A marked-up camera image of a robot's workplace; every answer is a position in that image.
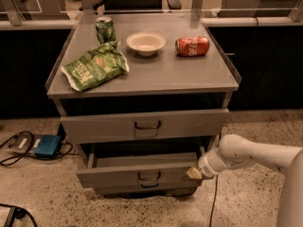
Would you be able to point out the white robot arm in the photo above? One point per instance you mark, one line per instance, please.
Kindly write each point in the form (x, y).
(234, 151)

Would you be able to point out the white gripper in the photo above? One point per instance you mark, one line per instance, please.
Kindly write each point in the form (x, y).
(205, 166)

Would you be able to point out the grey top drawer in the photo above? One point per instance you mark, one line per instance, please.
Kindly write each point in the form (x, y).
(143, 126)

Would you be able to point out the grey bottom drawer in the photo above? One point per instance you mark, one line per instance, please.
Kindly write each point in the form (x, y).
(177, 189)

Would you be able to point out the white paper bowl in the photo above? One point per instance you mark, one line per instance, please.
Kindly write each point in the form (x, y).
(146, 44)

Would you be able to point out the blue electronics box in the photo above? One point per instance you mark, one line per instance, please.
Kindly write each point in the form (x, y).
(47, 146)

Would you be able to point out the orange soda can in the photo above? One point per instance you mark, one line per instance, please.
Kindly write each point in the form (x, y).
(191, 46)

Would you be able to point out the grey flat floor device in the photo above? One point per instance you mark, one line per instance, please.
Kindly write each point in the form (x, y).
(24, 143)

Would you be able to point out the green chip bag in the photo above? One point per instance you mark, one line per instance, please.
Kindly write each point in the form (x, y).
(95, 67)

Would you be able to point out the green soda can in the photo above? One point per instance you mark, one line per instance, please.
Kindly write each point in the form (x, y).
(105, 29)

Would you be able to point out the grey drawer cabinet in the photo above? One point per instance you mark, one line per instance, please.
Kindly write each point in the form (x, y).
(163, 82)

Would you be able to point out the grey drawer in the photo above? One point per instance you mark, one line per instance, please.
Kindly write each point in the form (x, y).
(143, 126)
(177, 189)
(140, 167)

